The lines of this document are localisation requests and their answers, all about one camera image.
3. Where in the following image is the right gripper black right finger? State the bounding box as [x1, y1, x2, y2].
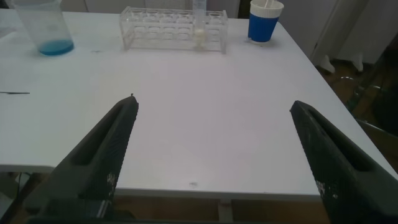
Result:
[289, 100, 398, 224]

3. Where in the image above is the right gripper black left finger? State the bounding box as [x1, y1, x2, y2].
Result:
[23, 94, 140, 220]

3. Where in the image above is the clear glass beaker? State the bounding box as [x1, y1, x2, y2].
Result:
[11, 0, 75, 57]

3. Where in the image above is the clear acrylic test tube rack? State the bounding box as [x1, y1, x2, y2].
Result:
[119, 6, 229, 55]

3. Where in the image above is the test tube with yellow pigment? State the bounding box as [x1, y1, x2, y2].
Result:
[192, 0, 208, 51]

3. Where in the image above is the copper coloured tripod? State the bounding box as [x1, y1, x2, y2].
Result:
[329, 37, 398, 134]

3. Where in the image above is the white screen foot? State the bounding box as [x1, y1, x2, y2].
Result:
[350, 52, 365, 73]
[316, 54, 336, 74]

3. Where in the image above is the blue and white paper cup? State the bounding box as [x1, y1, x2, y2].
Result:
[247, 0, 285, 44]

